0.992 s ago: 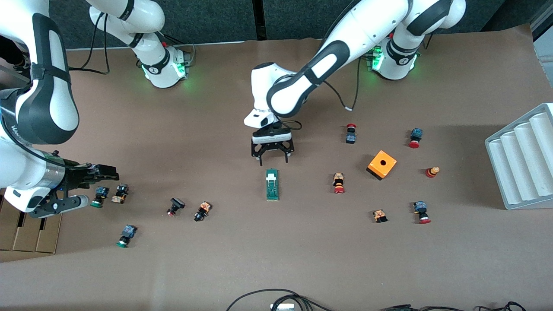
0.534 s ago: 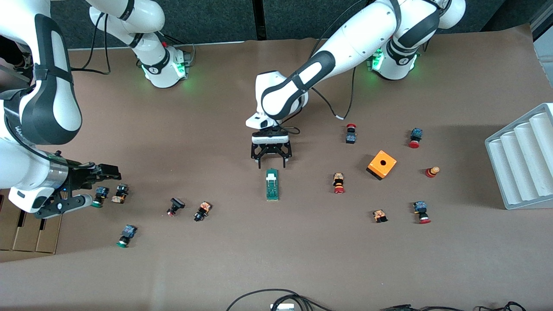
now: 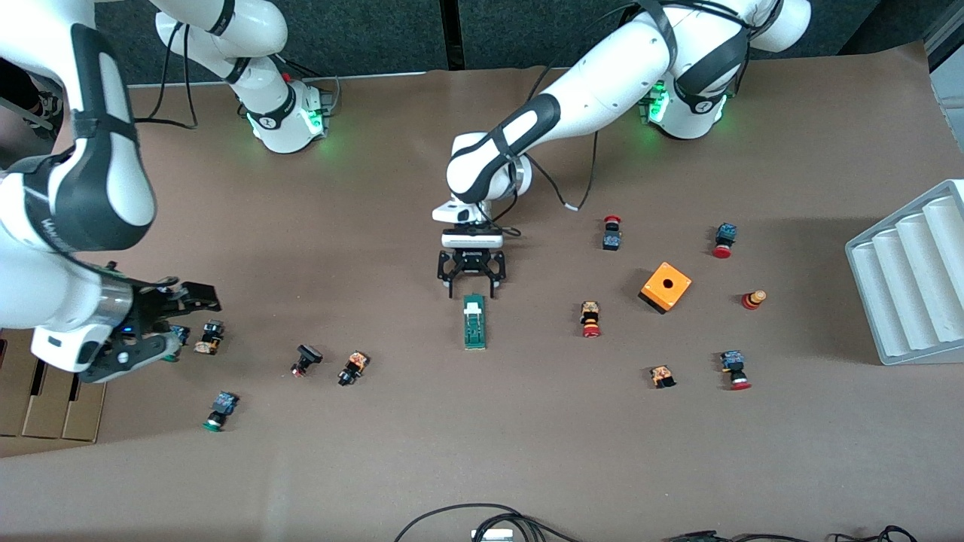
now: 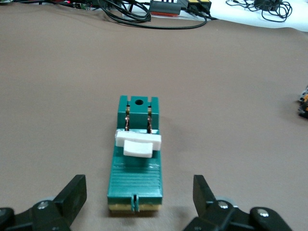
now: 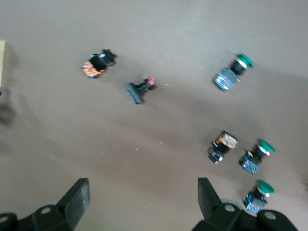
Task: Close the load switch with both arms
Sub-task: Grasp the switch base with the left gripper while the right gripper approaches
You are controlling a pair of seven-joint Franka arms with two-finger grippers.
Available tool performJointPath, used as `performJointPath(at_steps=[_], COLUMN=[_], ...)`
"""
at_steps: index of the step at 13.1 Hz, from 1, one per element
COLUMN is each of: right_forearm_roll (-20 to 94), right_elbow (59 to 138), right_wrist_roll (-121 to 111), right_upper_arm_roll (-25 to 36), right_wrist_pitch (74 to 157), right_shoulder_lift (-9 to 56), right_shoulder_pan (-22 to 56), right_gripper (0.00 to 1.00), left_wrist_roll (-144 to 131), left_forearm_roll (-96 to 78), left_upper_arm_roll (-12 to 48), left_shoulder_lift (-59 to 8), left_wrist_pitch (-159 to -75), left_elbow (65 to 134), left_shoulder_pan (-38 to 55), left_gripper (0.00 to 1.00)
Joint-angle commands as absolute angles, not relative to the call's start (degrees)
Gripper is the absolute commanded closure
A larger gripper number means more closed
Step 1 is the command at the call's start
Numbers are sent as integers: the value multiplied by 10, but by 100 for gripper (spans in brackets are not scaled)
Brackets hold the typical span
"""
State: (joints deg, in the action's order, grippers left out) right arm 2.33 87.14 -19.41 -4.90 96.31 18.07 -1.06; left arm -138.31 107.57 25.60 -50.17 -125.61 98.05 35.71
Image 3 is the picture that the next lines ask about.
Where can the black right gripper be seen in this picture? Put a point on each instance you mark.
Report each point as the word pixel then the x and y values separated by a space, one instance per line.
pixel 153 307

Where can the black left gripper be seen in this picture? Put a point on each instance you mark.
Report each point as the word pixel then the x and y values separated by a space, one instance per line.
pixel 471 265

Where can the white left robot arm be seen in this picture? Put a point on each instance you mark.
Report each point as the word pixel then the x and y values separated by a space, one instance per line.
pixel 602 83

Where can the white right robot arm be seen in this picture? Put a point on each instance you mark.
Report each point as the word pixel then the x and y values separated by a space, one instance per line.
pixel 113 181

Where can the black cap orange push button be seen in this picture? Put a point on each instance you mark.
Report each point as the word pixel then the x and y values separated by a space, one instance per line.
pixel 211 335
pixel 352 367

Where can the green cap push button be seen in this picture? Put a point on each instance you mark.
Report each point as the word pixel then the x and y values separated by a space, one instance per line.
pixel 181 333
pixel 222 406

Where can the red mushroom button orange block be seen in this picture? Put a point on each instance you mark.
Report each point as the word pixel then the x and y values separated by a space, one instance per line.
pixel 590 316

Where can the red cap black push button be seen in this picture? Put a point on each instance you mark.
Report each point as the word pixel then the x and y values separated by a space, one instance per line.
pixel 611 239

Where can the brown paper table cover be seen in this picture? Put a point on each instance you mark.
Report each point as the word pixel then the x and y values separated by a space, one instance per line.
pixel 482 436

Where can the brown cardboard box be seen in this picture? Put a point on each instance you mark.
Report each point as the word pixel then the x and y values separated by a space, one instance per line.
pixel 53 410

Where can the orange black contact block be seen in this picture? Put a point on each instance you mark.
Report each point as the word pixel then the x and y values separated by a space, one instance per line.
pixel 662 376

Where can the black white shoe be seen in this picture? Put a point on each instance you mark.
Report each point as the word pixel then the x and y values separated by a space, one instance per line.
pixel 47 105

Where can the small white connector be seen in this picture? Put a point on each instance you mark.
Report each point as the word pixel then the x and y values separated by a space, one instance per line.
pixel 493 535

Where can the red mushroom button blue block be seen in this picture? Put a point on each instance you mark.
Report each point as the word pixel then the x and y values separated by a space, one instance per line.
pixel 725 235
pixel 733 365

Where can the red yellow mushroom knob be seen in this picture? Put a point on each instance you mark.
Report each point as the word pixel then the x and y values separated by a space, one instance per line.
pixel 753 300

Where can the white ridged tray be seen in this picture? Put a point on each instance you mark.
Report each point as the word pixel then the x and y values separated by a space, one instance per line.
pixel 911 286

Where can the black square red switch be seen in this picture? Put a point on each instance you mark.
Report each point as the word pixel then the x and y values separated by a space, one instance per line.
pixel 307 355

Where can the orange button enclosure box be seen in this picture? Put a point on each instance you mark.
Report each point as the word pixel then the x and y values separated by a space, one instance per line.
pixel 655 293

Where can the black vertical panel post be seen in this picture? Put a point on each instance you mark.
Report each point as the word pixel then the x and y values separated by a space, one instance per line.
pixel 452 34

